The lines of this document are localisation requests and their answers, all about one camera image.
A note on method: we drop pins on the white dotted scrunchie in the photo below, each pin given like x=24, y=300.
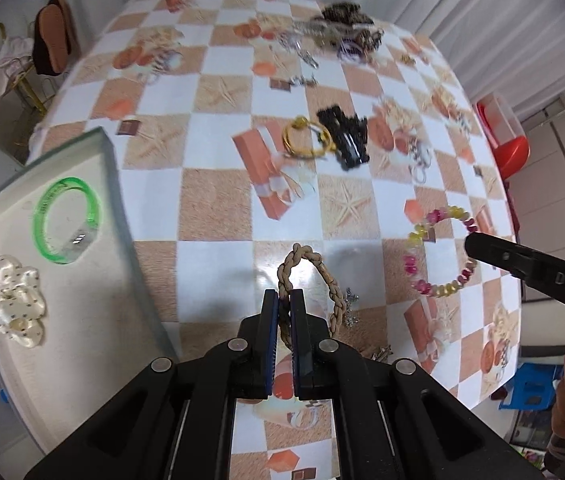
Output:
x=15, y=300

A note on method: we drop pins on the white rectangular tray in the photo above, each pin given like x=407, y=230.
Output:
x=92, y=280

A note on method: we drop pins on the black beaded hair clip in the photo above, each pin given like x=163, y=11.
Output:
x=331, y=125

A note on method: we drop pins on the small silver charm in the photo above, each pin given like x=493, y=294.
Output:
x=381, y=352
x=351, y=300

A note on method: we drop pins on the red plastic stool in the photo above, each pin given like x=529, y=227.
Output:
x=509, y=147

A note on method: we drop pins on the small silver earrings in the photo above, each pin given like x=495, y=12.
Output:
x=303, y=80

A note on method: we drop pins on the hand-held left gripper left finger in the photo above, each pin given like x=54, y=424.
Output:
x=270, y=345

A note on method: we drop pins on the blue plastic stool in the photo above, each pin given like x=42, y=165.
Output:
x=532, y=385

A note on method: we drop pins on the green translucent bangle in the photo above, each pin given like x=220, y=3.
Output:
x=42, y=232

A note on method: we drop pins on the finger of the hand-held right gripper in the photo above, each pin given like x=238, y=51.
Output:
x=527, y=262

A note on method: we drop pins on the gold metal rack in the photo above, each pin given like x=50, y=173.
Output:
x=37, y=95

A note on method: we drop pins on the orange checkered tablecloth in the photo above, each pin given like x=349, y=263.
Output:
x=212, y=200

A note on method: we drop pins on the brown slippers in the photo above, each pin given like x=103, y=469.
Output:
x=52, y=35

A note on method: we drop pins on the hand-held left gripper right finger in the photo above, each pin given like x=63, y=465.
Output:
x=300, y=347

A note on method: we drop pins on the white curtain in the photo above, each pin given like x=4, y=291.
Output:
x=487, y=20

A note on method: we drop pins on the black bow hair clip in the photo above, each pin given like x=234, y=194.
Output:
x=361, y=132

